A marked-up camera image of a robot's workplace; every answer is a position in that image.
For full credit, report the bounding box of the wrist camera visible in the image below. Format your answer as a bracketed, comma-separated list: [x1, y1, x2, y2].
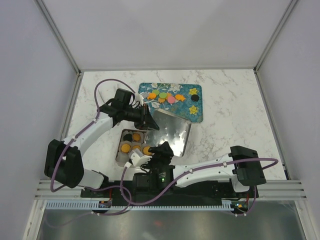
[124, 148, 152, 168]
[135, 92, 149, 105]

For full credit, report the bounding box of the large orange cookie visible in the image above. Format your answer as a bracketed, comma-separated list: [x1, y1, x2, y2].
[120, 143, 131, 154]

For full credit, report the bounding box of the black cookie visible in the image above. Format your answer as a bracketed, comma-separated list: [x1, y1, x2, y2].
[191, 94, 200, 102]
[123, 133, 133, 142]

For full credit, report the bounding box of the plain round orange cookie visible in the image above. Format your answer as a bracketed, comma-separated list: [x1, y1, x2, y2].
[132, 145, 141, 151]

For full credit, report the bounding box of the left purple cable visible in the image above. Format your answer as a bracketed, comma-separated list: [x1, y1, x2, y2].
[50, 78, 137, 193]

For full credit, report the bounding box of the white cable duct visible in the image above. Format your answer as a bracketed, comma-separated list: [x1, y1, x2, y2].
[45, 199, 242, 211]

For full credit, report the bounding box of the round dotted orange cookie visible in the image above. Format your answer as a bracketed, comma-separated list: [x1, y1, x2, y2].
[142, 146, 152, 156]

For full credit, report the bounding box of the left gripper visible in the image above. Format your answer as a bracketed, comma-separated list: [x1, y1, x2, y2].
[122, 104, 159, 132]

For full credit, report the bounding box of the orange cookie small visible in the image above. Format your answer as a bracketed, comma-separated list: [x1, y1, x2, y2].
[132, 133, 141, 142]

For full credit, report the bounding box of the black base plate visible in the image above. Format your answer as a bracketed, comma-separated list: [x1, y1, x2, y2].
[80, 180, 259, 207]

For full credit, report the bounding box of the square metal tin lid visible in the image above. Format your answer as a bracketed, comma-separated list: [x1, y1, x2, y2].
[145, 109, 192, 158]

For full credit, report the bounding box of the teal floral tray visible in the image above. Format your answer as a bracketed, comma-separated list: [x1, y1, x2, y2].
[138, 82, 204, 123]

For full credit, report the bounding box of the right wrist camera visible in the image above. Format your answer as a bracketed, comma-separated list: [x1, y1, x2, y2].
[124, 148, 152, 168]

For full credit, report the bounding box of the green cookie right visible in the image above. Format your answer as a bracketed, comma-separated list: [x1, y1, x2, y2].
[159, 92, 167, 99]

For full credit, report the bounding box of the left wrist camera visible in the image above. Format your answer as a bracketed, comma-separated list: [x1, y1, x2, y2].
[135, 92, 149, 105]

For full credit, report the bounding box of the orange flower cookie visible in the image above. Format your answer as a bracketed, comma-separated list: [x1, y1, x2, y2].
[147, 92, 157, 100]

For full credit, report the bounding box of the square cookie tin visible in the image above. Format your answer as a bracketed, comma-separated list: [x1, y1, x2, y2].
[115, 129, 153, 167]

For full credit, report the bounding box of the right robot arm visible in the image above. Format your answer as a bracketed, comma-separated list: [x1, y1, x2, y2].
[132, 141, 266, 201]

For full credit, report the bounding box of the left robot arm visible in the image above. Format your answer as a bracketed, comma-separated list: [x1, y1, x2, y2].
[44, 88, 160, 197]

